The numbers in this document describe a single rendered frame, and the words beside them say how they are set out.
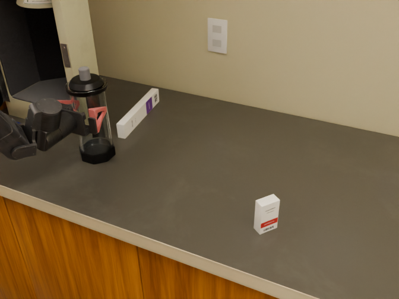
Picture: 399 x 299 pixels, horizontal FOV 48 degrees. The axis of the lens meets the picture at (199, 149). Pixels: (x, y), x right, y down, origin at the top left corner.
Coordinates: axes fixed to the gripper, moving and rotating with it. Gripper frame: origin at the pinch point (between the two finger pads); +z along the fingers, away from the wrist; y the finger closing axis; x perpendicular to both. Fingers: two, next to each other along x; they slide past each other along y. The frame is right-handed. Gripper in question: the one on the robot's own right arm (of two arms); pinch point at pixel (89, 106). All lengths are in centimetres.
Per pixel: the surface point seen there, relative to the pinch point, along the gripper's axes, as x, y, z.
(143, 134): 15.9, -6.0, 15.2
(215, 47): -2, -15, 49
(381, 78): -1, -69, 50
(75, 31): -16.0, 10.5, 11.0
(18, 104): 10.7, 36.8, 7.3
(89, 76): -8.8, -1.3, 0.4
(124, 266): 33.4, -20.3, -19.8
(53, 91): 8.2, 29.2, 16.2
